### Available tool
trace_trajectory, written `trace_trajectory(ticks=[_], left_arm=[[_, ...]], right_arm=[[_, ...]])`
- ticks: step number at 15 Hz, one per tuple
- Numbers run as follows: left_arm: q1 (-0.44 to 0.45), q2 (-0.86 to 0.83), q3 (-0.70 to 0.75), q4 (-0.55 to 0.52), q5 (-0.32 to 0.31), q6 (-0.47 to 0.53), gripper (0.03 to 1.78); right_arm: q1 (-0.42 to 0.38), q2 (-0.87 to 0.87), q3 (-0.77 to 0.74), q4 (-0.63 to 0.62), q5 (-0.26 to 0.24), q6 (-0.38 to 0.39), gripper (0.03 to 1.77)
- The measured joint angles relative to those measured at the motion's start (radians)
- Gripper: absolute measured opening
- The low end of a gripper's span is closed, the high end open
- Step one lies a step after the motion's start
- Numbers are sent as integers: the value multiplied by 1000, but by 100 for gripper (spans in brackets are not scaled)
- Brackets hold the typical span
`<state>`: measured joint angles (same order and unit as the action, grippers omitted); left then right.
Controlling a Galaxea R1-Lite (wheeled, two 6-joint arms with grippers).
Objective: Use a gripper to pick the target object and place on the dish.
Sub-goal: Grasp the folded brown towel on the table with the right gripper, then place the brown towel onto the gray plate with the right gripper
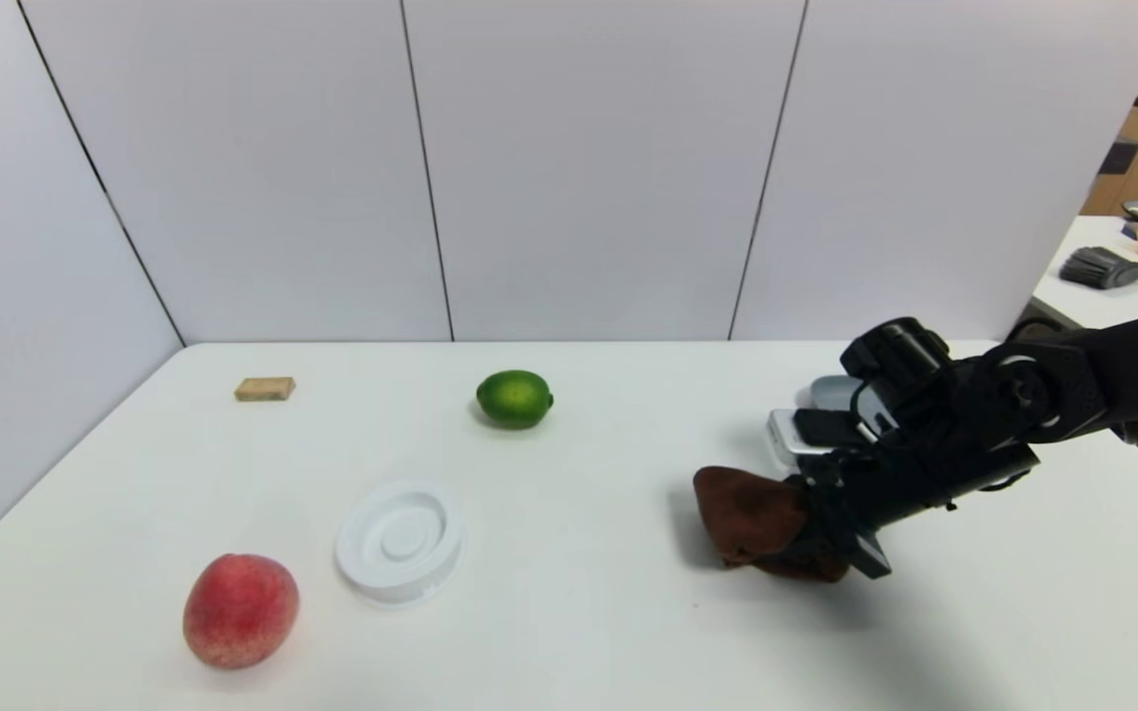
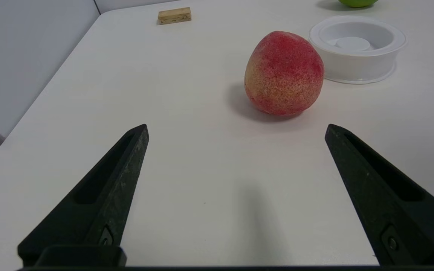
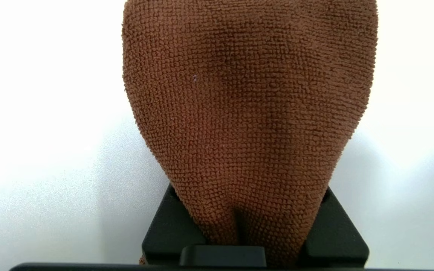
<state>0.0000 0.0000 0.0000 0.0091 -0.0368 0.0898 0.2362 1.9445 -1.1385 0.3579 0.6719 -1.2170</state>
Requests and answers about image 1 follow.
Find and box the red peach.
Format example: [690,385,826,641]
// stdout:
[182,553,300,671]

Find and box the small tan wooden block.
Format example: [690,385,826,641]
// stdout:
[233,377,296,403]

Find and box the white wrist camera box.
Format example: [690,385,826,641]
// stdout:
[767,405,872,470]

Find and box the brown towel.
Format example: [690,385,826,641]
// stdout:
[692,466,852,584]

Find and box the black bristle brush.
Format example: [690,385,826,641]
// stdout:
[1059,247,1138,291]

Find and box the white side table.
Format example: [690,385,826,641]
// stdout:
[1009,216,1138,342]

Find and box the grey plastic dish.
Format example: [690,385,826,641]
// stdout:
[808,374,868,413]

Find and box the green lime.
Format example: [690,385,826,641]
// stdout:
[475,370,554,431]

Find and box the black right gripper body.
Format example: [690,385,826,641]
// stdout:
[798,443,1041,581]

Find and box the white round plastic lid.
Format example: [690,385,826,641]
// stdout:
[334,480,465,604]

